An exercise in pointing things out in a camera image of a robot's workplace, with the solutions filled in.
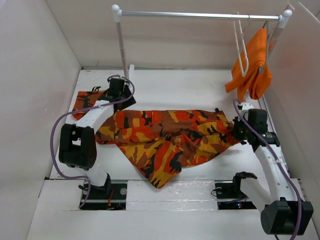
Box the orange camouflage trousers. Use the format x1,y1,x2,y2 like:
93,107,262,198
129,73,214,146
72,86,247,189

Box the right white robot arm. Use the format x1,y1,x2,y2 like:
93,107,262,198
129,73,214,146
231,103,314,240

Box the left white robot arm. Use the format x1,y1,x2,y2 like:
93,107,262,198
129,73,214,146
58,75,136,199

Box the orange cloth on hanger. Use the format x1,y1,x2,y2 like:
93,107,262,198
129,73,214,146
225,28,272,102

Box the empty white hanger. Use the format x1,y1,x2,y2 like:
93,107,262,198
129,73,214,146
233,19,249,77

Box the grey hanger holding cloth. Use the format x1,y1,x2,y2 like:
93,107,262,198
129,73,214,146
258,21,281,76

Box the white metal clothes rack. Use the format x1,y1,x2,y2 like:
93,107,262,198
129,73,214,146
111,4,293,77

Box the white foam block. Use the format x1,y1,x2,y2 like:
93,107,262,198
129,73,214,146
126,180,218,212

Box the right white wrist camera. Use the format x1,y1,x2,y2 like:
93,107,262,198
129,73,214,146
237,102,257,118

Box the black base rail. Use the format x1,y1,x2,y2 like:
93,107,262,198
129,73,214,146
80,179,255,211

